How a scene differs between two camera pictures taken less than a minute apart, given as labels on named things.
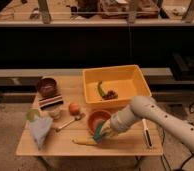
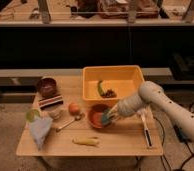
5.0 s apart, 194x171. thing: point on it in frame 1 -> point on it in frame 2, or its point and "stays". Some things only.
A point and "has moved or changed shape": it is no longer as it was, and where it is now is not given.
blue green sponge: [97, 132] -> [106, 116]
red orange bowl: [95, 118] has moved or changed shape
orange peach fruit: [74, 108] stays
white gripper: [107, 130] -> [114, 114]
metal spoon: [66, 124] stays
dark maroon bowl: [47, 87] stays
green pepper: [103, 94] stays
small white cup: [56, 114] stays
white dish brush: [147, 134] stays
